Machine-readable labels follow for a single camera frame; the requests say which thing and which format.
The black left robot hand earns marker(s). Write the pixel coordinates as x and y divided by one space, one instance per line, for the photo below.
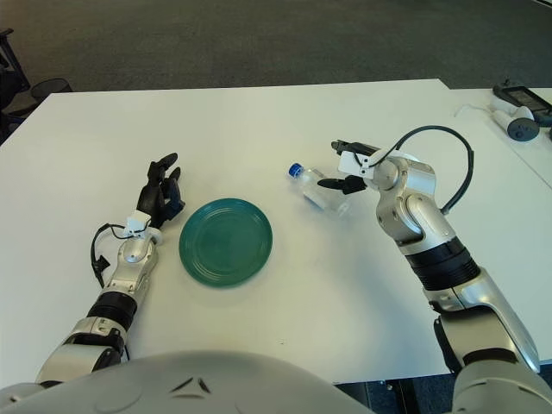
151 198

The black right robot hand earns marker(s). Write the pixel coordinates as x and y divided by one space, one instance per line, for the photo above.
355 146

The clear bottle with blue cap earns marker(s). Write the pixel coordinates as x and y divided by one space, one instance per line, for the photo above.
312 185

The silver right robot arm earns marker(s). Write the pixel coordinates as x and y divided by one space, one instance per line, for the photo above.
414 215

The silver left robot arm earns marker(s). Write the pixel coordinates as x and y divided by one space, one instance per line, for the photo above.
131 254

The green round plate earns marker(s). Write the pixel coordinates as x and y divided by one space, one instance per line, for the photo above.
226 243

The white right wrist connector box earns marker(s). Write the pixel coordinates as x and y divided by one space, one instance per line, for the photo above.
351 166

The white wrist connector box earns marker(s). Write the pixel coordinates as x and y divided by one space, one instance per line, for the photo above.
138 223
351 166

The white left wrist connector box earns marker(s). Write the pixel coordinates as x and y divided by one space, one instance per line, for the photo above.
138 223

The white and blue handheld controller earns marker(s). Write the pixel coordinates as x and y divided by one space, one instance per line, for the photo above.
524 129

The black office chair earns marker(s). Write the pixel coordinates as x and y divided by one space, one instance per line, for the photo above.
8 82

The grey robot torso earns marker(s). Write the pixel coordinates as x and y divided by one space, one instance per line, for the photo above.
172 388

